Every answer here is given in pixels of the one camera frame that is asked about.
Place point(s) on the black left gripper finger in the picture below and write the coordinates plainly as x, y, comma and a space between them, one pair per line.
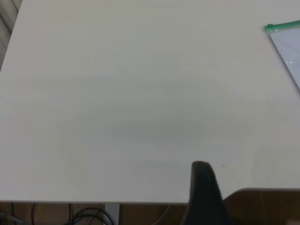
205, 199

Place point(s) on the clear plastic green-zip bag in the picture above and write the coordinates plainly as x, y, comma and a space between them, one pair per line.
290, 47

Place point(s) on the green zipper slider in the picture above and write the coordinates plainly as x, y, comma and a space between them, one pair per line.
269, 27

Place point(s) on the white table leg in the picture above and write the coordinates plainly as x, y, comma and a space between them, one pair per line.
112, 214

